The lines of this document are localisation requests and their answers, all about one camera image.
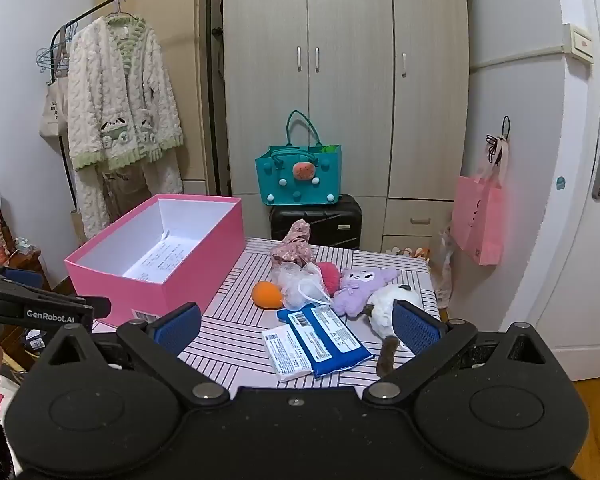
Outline crinkled plastic bag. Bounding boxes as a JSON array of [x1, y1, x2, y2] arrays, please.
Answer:
[[427, 227, 454, 311]]

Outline orange ball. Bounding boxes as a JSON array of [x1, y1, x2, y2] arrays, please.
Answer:
[[251, 281, 284, 309]]

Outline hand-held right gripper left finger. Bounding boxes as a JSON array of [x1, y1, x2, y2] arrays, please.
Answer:
[[40, 302, 231, 408]]

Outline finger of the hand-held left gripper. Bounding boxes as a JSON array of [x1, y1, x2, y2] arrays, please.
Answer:
[[0, 284, 112, 333], [0, 260, 48, 292]]

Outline black wall hook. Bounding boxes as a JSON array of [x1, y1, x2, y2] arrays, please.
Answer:
[[485, 116, 511, 162]]

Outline white plush cat toy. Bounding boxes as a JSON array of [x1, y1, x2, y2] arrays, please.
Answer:
[[364, 284, 426, 377]]

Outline striped tablecloth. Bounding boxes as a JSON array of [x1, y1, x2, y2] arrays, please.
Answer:
[[92, 237, 438, 389]]

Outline blue clothes hangers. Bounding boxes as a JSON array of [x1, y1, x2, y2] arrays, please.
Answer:
[[36, 42, 65, 74]]

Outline floral pink cloth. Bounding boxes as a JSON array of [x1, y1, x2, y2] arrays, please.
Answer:
[[271, 220, 313, 267]]

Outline wall switch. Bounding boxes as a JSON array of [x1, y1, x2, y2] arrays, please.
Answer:
[[562, 24, 596, 65]]

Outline black clothes rack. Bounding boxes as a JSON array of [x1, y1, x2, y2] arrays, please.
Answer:
[[50, 0, 219, 197]]

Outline white paper sheet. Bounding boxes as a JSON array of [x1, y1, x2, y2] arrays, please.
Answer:
[[122, 240, 192, 281]]

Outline clear plastic bag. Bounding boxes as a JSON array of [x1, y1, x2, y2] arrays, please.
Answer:
[[279, 261, 334, 311]]

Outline white tissue packet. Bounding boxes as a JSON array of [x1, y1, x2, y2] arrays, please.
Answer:
[[261, 324, 313, 383]]

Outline pink cardboard box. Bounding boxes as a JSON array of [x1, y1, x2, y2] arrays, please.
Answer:
[[64, 194, 245, 328]]

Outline teal tote bag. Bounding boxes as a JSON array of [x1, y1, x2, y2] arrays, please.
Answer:
[[255, 110, 342, 207]]

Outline fluffy white robe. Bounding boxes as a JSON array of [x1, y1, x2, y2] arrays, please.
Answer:
[[67, 14, 185, 242]]

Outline beige wardrobe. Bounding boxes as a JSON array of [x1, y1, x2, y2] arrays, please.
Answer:
[[222, 0, 470, 257]]

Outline red pompom plush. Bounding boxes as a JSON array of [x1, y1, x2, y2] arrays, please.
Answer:
[[315, 261, 342, 294]]

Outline blue wipes packet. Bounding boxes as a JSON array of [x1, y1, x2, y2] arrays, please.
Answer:
[[277, 304, 376, 378]]

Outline purple plush toy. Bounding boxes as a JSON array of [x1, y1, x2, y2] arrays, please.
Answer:
[[332, 267, 398, 317]]

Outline black suitcase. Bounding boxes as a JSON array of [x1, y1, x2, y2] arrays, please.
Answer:
[[270, 194, 363, 251]]

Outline white door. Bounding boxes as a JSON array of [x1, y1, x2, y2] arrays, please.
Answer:
[[510, 0, 600, 382]]

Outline pink paper bag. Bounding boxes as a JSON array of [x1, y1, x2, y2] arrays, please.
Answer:
[[452, 135, 506, 266]]

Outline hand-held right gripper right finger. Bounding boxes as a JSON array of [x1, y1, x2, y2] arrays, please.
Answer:
[[364, 300, 553, 407]]

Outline canvas tote bag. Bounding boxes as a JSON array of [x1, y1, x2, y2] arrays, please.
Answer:
[[39, 50, 72, 154]]

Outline flower print gift bag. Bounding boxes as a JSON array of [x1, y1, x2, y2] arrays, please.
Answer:
[[384, 244, 431, 261]]

